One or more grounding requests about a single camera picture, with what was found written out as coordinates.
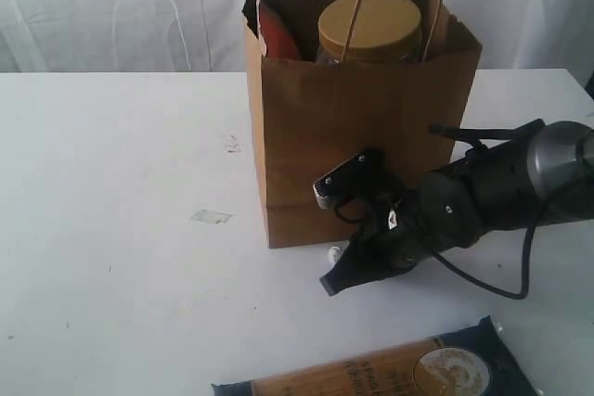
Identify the brown paper bag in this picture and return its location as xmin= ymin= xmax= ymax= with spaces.
xmin=242 ymin=0 xmax=482 ymax=249

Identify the nut jar gold lid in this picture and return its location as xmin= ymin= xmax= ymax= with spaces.
xmin=316 ymin=0 xmax=422 ymax=64

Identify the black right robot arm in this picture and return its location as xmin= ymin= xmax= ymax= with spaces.
xmin=313 ymin=119 xmax=593 ymax=300

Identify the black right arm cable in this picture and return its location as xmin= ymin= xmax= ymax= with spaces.
xmin=429 ymin=120 xmax=594 ymax=300

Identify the clear tape scrap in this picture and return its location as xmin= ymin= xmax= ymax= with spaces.
xmin=190 ymin=209 xmax=233 ymax=224

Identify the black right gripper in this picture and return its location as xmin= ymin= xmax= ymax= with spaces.
xmin=313 ymin=147 xmax=485 ymax=296

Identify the spaghetti packet dark blue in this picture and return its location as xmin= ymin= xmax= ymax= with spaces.
xmin=212 ymin=316 xmax=537 ymax=396

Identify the brown red paper pouch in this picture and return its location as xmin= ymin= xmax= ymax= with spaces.
xmin=255 ymin=0 xmax=302 ymax=60

